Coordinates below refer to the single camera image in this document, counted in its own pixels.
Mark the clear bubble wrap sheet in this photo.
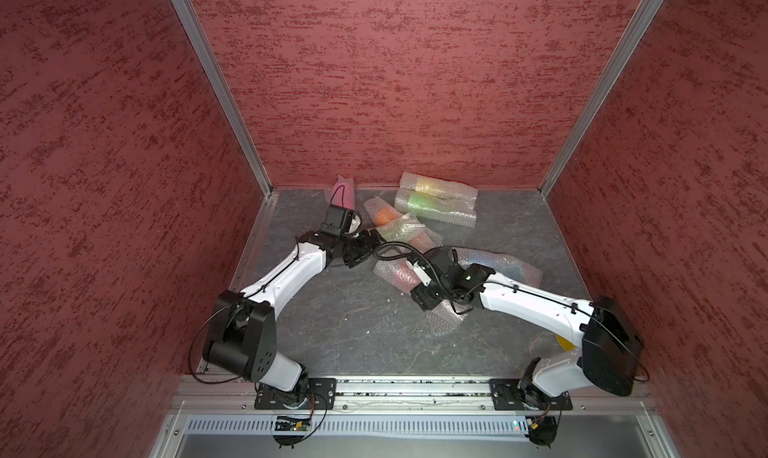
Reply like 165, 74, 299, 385
374, 259, 465, 336

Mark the pink glass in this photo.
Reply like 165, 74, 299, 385
324, 175, 356, 209

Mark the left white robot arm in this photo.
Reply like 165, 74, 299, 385
202, 230, 384, 396

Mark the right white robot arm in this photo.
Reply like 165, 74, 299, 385
407, 247, 643, 408

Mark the orange glass in bubble wrap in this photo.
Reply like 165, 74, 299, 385
364, 196, 424, 234

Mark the blue glass in bubble wrap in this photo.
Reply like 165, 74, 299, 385
456, 247, 543, 287

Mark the light green glass in bubble wrap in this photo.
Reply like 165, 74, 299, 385
394, 188, 477, 228

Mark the yellow glass in bubble wrap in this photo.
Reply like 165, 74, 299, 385
399, 171, 479, 202

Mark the yellow cup with pens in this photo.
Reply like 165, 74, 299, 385
556, 335, 575, 351

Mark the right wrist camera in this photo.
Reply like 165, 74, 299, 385
409, 259, 433, 286

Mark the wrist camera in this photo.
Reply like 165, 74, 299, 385
320, 204, 356, 237
409, 259, 433, 286

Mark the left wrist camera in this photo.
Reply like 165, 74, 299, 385
320, 204, 356, 237

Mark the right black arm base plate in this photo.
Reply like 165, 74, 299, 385
488, 378, 573, 412

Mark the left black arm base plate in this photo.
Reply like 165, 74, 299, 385
254, 377, 338, 412

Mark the aluminium front rail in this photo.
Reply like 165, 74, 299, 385
171, 375, 658, 416

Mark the white perforated cable duct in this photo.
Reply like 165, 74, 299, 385
184, 414, 529, 440

